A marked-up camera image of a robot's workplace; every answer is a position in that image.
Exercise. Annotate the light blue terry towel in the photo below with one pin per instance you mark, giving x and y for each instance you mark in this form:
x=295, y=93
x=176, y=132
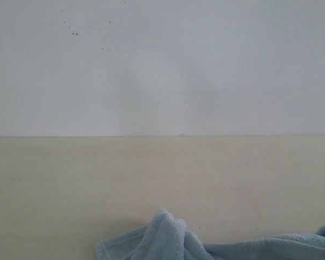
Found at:
x=165, y=237

